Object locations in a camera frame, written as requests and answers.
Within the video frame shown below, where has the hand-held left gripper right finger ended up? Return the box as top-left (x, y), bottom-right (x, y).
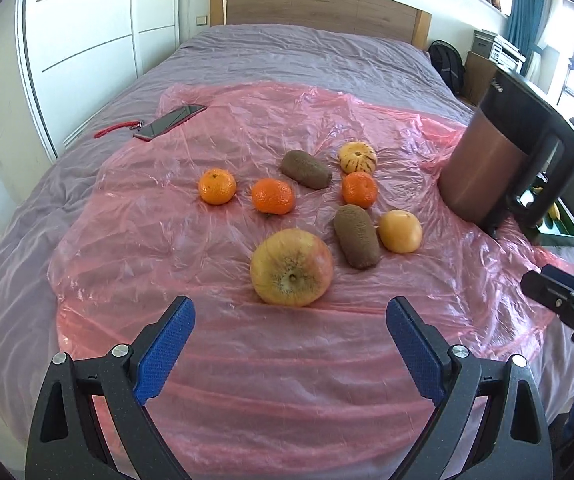
top-left (386, 296), bottom-right (554, 480)

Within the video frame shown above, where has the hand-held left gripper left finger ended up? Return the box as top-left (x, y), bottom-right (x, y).
top-left (26, 296), bottom-right (196, 480)

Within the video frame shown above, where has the green tray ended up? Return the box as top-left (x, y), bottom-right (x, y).
top-left (524, 172), bottom-right (574, 250)

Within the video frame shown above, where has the pale orange citrus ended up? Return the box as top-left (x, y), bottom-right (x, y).
top-left (377, 209), bottom-right (424, 254)

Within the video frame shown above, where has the brown kiwi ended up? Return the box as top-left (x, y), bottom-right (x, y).
top-left (281, 149), bottom-right (332, 191)
top-left (333, 204), bottom-right (382, 271)

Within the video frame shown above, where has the yellow red apple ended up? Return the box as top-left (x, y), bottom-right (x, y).
top-left (250, 228), bottom-right (335, 308)

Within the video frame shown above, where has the orange tangerine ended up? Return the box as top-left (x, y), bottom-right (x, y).
top-left (198, 168), bottom-right (238, 206)
top-left (251, 178), bottom-right (296, 217)
top-left (341, 171), bottom-right (379, 210)

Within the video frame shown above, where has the yellow banana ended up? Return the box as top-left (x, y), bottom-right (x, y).
top-left (532, 186), bottom-right (564, 225)

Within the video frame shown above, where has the pink plastic sheet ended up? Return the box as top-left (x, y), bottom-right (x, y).
top-left (52, 80), bottom-right (568, 456)

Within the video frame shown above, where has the metal and black kettle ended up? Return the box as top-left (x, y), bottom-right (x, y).
top-left (439, 69), bottom-right (574, 240)

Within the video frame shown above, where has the striped yellow melon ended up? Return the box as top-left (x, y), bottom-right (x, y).
top-left (339, 141), bottom-right (378, 175)

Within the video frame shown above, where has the wooden dresser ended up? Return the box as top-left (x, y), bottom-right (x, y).
top-left (462, 51), bottom-right (498, 106)

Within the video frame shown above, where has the red smartphone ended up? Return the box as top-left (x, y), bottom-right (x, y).
top-left (133, 104), bottom-right (206, 142)

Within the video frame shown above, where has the white printer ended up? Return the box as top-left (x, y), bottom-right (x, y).
top-left (472, 29), bottom-right (526, 73)

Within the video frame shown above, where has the black backpack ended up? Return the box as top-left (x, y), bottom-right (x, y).
top-left (427, 40), bottom-right (466, 95)

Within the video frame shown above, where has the teal curtain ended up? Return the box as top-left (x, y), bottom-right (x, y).
top-left (506, 0), bottom-right (550, 63)

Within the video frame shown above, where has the bed with grey bedspread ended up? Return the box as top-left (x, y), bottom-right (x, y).
top-left (0, 24), bottom-right (574, 480)

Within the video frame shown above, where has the white wardrobe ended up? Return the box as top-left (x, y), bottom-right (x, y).
top-left (14, 0), bottom-right (182, 161)

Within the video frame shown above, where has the wooden headboard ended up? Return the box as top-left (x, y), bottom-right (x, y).
top-left (209, 0), bottom-right (432, 51)

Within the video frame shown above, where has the red lanyard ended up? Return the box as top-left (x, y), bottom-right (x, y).
top-left (93, 120), bottom-right (145, 139)

